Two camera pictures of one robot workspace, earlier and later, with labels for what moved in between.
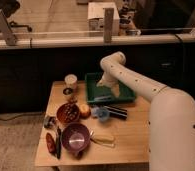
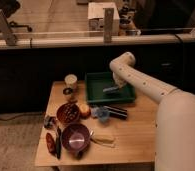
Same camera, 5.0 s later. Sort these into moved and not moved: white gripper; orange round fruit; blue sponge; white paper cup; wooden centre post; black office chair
Moved: white gripper; blue sponge
Not moved: wooden centre post; black office chair; white paper cup; orange round fruit
